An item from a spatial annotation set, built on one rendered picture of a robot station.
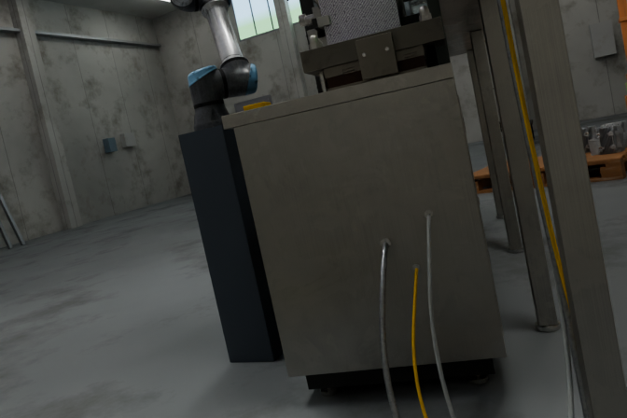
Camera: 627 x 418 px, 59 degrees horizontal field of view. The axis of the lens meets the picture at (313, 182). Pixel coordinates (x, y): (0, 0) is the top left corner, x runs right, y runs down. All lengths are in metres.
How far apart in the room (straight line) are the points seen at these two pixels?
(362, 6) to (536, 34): 0.90
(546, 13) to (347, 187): 0.76
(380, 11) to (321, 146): 0.49
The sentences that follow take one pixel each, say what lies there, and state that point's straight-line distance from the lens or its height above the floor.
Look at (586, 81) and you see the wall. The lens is 13.13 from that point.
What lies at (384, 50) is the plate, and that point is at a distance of 1.57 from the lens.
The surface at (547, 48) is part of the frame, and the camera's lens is 1.01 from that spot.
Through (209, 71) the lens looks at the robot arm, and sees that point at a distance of 2.16.
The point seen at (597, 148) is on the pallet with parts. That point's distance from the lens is 5.23.
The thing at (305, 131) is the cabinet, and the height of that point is 0.81.
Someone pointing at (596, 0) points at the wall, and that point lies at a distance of 13.24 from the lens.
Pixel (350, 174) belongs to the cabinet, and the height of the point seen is 0.66.
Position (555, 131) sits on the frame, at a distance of 1.01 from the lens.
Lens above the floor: 0.78
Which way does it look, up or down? 4 degrees down
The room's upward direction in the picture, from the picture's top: 12 degrees counter-clockwise
